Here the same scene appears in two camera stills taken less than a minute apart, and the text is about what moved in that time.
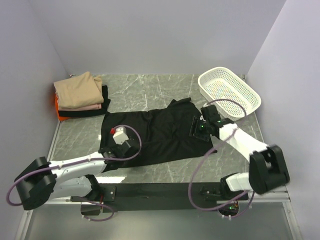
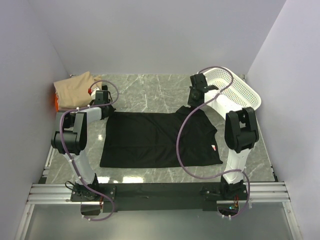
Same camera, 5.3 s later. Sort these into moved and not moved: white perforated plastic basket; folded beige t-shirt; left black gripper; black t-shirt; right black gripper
Moved: right black gripper; black t-shirt; left black gripper
Not moved: folded beige t-shirt; white perforated plastic basket
